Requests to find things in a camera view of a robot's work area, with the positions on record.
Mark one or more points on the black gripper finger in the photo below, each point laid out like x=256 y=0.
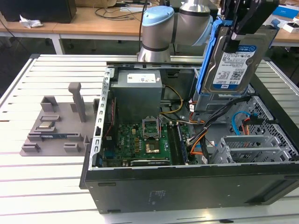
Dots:
x=232 y=45

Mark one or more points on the hard disk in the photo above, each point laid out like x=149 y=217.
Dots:
x=233 y=70

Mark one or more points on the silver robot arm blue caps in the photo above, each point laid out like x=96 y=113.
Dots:
x=156 y=35

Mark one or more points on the metal disk bay cage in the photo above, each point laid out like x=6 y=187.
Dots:
x=210 y=102

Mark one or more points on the blue product box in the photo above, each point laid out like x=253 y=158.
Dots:
x=289 y=11

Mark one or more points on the white box black insert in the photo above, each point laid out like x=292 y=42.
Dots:
x=292 y=29

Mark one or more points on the grey metal drive cage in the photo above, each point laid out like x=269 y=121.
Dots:
x=252 y=141

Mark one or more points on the grey power supply unit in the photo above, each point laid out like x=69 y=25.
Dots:
x=135 y=100

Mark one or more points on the installed blue RAM stick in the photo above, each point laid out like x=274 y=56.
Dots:
x=183 y=147

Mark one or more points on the CPU socket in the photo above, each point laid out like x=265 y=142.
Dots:
x=151 y=149

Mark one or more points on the green motherboard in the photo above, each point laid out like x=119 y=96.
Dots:
x=127 y=140

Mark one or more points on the black graphics card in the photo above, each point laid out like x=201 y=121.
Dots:
x=151 y=162

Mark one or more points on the black open PC case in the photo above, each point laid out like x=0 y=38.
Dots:
x=187 y=191

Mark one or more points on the black cabinet box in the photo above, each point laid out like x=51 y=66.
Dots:
x=46 y=11

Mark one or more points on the RAM stick blue label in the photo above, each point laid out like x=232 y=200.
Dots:
x=54 y=136

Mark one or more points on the silver CPU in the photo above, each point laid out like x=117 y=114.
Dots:
x=46 y=126

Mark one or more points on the grey parts rack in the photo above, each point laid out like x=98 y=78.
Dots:
x=58 y=149

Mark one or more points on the crumpled white paper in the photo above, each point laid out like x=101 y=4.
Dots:
x=30 y=23

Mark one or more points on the wooden desk white frame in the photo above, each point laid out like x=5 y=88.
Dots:
x=93 y=25
x=28 y=31
x=287 y=37

